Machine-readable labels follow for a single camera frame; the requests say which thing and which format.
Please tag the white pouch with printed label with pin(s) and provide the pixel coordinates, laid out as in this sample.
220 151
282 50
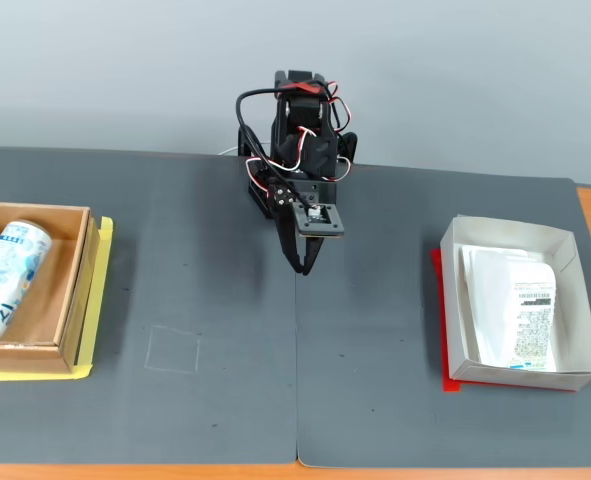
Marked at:
510 310

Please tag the white blue print drink can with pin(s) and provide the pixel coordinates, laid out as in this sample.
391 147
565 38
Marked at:
10 280

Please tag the white cardboard box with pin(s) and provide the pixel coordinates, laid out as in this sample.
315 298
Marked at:
577 320

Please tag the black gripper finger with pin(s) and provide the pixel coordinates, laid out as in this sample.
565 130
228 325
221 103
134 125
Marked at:
315 252
286 235

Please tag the red paper sheet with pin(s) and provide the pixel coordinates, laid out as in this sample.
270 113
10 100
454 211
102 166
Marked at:
452 385

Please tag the brown cardboard box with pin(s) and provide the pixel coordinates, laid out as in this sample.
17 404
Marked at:
42 307

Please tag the yellow paper sheet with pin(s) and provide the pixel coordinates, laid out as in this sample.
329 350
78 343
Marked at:
97 300

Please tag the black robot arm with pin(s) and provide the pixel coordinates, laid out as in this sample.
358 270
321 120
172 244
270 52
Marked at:
305 110

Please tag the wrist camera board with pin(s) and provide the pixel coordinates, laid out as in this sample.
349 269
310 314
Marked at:
320 222

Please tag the dark grey mat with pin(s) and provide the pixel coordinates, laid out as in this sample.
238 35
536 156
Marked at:
175 275
375 325

